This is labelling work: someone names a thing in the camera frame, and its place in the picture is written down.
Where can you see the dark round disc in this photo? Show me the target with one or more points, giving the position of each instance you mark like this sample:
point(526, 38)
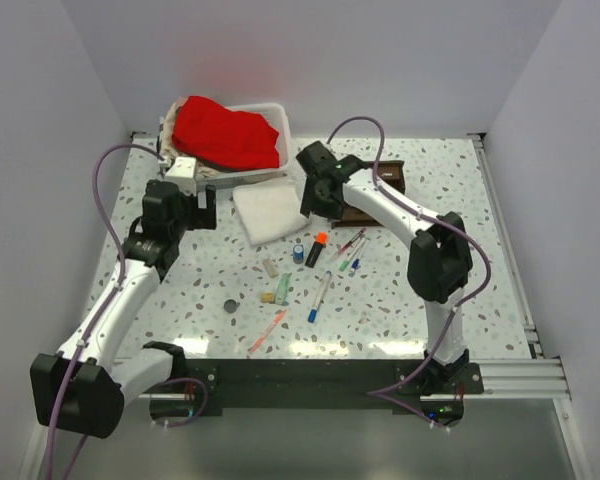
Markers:
point(231, 306)

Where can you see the beige cloth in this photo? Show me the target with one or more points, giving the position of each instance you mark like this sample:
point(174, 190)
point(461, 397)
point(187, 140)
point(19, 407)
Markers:
point(180, 145)

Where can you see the red cloth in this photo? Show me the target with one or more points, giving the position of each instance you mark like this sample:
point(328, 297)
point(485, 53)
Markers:
point(229, 140)

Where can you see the brown wooden desk organizer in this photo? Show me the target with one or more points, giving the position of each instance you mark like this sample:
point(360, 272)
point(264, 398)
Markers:
point(390, 180)

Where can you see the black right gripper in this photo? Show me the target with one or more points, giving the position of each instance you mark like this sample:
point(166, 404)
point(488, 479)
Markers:
point(309, 204)

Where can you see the green capped white marker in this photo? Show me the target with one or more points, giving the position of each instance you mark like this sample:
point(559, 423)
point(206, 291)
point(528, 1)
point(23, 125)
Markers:
point(352, 255)

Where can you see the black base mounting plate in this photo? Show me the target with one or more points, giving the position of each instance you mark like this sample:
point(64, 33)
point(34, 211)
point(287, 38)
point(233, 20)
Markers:
point(316, 384)

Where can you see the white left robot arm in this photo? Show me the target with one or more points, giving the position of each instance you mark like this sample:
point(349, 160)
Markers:
point(79, 388)

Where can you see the green transparent clip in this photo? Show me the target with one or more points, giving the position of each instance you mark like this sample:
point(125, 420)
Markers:
point(282, 289)

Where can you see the white plastic basket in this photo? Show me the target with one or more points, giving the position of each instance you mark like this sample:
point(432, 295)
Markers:
point(273, 113)

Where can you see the folded white towel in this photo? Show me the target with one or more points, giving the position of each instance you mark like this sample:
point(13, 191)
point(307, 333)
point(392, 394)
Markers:
point(269, 210)

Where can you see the black orange highlighter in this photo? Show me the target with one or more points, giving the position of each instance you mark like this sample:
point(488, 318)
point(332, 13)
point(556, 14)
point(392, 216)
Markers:
point(316, 249)

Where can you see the blue cylindrical stamp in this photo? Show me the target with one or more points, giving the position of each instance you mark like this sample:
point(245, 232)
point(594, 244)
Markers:
point(298, 254)

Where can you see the beige eraser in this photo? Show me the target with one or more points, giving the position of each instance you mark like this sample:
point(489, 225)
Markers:
point(270, 268)

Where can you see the blue capped white marker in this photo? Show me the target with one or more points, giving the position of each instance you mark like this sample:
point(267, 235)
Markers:
point(321, 292)

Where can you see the blue capped thin pen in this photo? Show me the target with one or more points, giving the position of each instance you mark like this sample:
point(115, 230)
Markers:
point(358, 256)

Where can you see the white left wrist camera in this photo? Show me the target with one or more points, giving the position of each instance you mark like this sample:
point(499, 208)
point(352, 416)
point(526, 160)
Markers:
point(183, 174)

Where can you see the orange pink pen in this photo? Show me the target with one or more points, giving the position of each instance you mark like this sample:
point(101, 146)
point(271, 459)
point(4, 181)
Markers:
point(266, 333)

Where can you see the red clear pen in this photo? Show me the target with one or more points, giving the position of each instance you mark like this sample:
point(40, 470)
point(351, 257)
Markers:
point(358, 236)

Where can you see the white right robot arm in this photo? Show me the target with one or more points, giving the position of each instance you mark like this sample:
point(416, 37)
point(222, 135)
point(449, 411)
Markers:
point(439, 257)

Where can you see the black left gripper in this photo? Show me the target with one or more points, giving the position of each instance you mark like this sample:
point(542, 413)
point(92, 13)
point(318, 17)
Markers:
point(203, 219)

